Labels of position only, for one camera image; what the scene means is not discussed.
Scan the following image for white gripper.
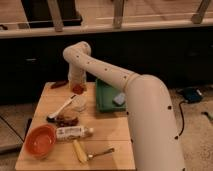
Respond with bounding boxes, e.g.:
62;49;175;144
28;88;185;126
68;64;86;88

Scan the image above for red apple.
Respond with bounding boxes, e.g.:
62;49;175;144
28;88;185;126
72;84;85;95

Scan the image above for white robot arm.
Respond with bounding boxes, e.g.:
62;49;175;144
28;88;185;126
63;41;186;171

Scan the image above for white paper cup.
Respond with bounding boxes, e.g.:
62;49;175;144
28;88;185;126
71;96;86;112

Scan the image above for dark red sausage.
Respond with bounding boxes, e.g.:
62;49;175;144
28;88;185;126
51;80;68;89

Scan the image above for green tray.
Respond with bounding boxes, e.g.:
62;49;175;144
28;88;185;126
95;79;126;113

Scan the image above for brown chocolate pastry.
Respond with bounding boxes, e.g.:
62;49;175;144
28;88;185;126
56;115;78;127

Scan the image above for light blue sponge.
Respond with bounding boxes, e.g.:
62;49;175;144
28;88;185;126
113;93;125;106

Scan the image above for white plastic bottle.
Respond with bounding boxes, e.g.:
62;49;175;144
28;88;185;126
56;125;94;140

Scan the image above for orange bowl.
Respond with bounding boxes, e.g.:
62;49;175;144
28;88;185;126
24;124;56;159

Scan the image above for blue device on floor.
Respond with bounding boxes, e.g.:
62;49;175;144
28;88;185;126
182;88;203;103

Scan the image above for white handled dish brush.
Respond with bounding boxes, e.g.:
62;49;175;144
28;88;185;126
46;95;76;123

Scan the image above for black cable on floor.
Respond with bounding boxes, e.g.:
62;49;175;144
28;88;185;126
175;99;186;138

